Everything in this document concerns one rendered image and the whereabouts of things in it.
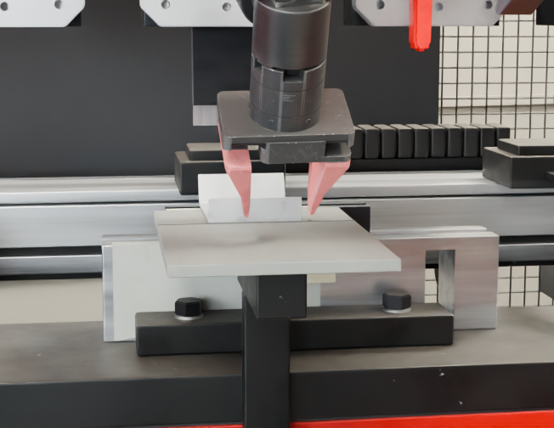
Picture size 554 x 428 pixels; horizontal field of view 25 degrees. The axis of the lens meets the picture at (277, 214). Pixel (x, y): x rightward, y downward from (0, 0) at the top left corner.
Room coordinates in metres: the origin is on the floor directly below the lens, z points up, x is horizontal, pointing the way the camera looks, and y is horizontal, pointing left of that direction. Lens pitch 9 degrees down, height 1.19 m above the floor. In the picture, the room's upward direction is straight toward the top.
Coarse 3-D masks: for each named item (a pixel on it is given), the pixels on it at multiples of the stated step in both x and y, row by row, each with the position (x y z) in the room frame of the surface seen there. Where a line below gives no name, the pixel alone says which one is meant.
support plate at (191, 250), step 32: (192, 224) 1.09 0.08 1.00; (224, 224) 1.09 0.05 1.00; (256, 224) 1.09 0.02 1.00; (288, 224) 1.09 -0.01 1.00; (320, 224) 1.09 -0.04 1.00; (352, 224) 1.09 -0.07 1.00; (192, 256) 0.94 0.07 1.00; (224, 256) 0.94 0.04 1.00; (256, 256) 0.94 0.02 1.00; (288, 256) 0.94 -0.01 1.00; (320, 256) 0.94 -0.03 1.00; (352, 256) 0.94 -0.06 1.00; (384, 256) 0.94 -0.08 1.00
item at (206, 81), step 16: (192, 32) 1.19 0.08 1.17; (208, 32) 1.18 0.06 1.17; (224, 32) 1.19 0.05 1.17; (240, 32) 1.19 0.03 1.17; (192, 48) 1.19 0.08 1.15; (208, 48) 1.18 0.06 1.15; (224, 48) 1.19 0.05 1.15; (240, 48) 1.19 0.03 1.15; (192, 64) 1.19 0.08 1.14; (208, 64) 1.18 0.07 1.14; (224, 64) 1.19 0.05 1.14; (240, 64) 1.19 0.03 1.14; (192, 80) 1.20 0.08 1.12; (208, 80) 1.18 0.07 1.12; (224, 80) 1.19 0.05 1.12; (240, 80) 1.19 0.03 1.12; (192, 96) 1.20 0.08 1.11; (208, 96) 1.18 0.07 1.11; (208, 112) 1.19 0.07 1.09
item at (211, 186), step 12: (204, 180) 1.20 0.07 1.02; (216, 180) 1.21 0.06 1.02; (228, 180) 1.21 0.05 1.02; (252, 180) 1.21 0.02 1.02; (264, 180) 1.21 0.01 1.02; (276, 180) 1.21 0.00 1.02; (204, 192) 1.20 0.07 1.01; (216, 192) 1.20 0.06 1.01; (228, 192) 1.20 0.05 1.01; (252, 192) 1.21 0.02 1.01; (264, 192) 1.21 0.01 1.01; (276, 192) 1.21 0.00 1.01; (204, 204) 1.20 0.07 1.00
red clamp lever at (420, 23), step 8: (416, 0) 1.14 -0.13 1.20; (424, 0) 1.14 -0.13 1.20; (416, 8) 1.14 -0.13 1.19; (424, 8) 1.14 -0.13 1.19; (416, 16) 1.14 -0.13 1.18; (424, 16) 1.14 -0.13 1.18; (416, 24) 1.14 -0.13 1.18; (424, 24) 1.14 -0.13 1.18; (416, 32) 1.14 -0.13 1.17; (424, 32) 1.14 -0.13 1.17; (416, 40) 1.14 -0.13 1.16; (424, 40) 1.14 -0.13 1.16; (416, 48) 1.15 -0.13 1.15; (424, 48) 1.14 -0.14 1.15
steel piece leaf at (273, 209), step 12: (216, 204) 1.10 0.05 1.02; (228, 204) 1.10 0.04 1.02; (240, 204) 1.10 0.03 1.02; (252, 204) 1.10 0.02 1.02; (264, 204) 1.11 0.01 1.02; (276, 204) 1.11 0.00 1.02; (288, 204) 1.11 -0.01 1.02; (300, 204) 1.11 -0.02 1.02; (216, 216) 1.10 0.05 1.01; (228, 216) 1.10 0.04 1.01; (240, 216) 1.10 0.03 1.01; (252, 216) 1.10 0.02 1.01; (264, 216) 1.11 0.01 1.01; (276, 216) 1.11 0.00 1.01; (288, 216) 1.11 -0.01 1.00; (300, 216) 1.11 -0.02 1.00
